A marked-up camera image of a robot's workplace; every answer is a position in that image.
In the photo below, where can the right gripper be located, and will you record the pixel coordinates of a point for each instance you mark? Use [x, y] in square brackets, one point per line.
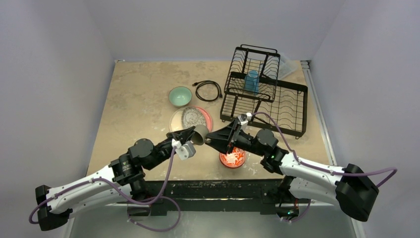
[235, 133]

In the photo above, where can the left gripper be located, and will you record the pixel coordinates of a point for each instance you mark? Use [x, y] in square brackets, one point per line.
[183, 135]

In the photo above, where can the small grey mug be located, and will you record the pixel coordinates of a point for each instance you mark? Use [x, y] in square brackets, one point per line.
[199, 134]

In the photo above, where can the red floral bowl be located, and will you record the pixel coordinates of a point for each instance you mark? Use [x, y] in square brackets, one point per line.
[234, 159]

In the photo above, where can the blue polka dot mug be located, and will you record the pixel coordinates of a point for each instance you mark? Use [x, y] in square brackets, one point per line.
[251, 83]

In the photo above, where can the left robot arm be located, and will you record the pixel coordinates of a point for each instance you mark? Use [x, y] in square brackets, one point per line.
[122, 180]

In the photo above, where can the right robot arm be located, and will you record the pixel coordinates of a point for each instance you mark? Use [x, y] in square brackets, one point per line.
[348, 188]

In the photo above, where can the pink and cream plate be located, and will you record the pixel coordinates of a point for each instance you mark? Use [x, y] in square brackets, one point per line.
[175, 121]

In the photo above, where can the grey speckled plate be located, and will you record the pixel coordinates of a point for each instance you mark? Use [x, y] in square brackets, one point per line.
[191, 116]

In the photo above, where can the mint green bowl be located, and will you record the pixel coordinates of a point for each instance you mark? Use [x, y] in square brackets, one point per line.
[180, 96]

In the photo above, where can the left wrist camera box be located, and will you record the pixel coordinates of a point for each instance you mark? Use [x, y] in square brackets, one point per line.
[185, 151]

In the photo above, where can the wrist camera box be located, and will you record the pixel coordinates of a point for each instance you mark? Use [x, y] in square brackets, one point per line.
[244, 119]
[185, 151]

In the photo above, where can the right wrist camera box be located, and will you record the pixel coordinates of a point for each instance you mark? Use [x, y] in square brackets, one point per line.
[244, 119]

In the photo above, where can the black wire dish rack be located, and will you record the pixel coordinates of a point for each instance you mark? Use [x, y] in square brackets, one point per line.
[286, 102]

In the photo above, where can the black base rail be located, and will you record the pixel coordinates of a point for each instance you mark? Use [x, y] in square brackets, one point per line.
[265, 196]

